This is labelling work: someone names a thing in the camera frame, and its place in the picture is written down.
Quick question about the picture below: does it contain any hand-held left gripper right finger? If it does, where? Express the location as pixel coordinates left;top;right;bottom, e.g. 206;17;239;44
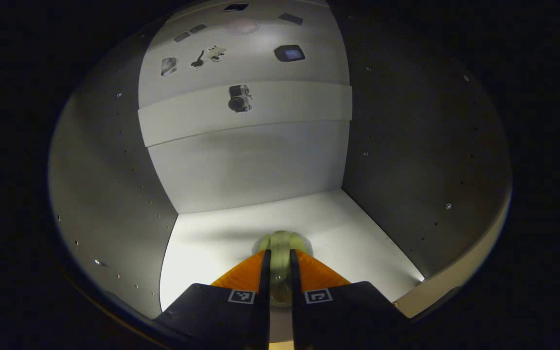
289;249;411;350

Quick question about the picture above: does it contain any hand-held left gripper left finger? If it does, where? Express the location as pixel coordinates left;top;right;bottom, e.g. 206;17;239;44
155;249;272;350

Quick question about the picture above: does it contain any grey cabinet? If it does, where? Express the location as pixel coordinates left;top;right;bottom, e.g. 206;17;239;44
48;0;513;336

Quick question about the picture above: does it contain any cabinet shelf board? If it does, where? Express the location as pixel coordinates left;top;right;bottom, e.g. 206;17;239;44
159;189;425;312

